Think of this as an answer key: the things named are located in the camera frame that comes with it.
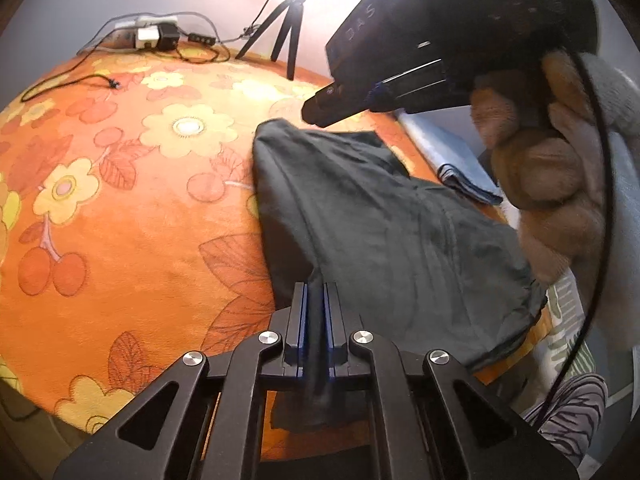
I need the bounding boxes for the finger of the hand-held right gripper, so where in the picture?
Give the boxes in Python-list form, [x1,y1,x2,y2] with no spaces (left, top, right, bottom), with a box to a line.
[301,57,449,128]

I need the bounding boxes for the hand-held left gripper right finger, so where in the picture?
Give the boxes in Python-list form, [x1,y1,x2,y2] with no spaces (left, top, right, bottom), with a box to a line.
[322,281,581,480]

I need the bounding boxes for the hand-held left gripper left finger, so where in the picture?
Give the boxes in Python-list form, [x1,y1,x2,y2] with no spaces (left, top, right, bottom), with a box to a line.
[52,281,313,480]

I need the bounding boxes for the dark green pants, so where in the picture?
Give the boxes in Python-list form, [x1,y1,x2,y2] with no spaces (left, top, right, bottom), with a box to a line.
[250,117,548,433]

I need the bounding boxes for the person's right forearm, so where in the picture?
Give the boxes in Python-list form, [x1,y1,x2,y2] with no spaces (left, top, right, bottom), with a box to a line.
[567,52,640,353]

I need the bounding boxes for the person's right hand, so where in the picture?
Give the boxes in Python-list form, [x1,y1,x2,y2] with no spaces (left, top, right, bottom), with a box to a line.
[470,50,608,286]

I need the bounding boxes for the black tripod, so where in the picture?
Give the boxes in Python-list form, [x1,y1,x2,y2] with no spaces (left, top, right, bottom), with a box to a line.
[235,0,315,81]

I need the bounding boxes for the folded blue cloth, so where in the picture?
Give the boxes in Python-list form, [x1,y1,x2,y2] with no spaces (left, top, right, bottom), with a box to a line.
[397,110,503,206]

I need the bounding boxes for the black power adapter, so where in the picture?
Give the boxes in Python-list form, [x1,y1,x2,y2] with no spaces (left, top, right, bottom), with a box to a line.
[159,24,182,52]

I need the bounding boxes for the orange floral blanket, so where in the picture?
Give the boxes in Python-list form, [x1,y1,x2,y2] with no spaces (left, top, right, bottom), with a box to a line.
[0,42,556,461]

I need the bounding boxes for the white power strip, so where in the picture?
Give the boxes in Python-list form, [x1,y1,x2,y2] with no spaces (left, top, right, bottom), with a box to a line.
[112,16,178,50]

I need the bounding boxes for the leaf print cloth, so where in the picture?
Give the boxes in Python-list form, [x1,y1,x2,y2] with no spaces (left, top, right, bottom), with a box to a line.
[542,280,596,378]

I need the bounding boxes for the person's striped trouser leg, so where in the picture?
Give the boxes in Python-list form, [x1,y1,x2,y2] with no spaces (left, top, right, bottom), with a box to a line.
[522,372,608,468]

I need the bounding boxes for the grey power cable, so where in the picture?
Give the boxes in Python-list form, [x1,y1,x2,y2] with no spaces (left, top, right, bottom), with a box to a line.
[77,10,261,65]

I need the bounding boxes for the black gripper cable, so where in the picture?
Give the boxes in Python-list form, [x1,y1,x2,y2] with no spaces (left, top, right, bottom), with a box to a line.
[537,50,615,431]

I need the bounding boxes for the black cable with plug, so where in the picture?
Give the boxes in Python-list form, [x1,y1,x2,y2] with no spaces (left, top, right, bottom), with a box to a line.
[22,74,122,103]

